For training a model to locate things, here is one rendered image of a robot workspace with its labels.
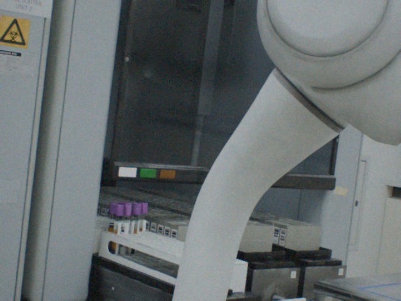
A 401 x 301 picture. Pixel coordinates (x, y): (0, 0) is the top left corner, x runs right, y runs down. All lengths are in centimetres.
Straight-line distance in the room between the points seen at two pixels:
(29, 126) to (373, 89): 81
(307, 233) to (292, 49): 120
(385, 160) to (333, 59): 327
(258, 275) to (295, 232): 20
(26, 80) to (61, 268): 33
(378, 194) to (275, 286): 226
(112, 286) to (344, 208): 69
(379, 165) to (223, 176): 300
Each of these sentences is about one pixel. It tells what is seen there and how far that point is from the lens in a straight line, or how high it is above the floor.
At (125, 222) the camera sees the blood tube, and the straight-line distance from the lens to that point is 146.
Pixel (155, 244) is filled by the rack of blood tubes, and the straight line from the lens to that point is 138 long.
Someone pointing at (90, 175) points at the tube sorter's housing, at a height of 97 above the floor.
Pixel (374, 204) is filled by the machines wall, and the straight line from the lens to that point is 385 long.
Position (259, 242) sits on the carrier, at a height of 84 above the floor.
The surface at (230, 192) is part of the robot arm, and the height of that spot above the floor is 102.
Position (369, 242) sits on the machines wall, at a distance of 387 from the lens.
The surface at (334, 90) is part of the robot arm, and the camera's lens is 64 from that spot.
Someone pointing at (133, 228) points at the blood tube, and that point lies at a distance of 148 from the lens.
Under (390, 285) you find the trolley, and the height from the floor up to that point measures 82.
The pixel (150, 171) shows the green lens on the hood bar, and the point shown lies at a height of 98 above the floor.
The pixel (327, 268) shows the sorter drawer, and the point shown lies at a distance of 174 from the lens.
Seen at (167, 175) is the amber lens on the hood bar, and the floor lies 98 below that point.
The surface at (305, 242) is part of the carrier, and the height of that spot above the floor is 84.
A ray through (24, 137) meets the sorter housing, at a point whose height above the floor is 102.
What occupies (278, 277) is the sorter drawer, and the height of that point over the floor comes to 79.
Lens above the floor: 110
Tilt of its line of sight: 3 degrees down
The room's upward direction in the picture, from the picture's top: 7 degrees clockwise
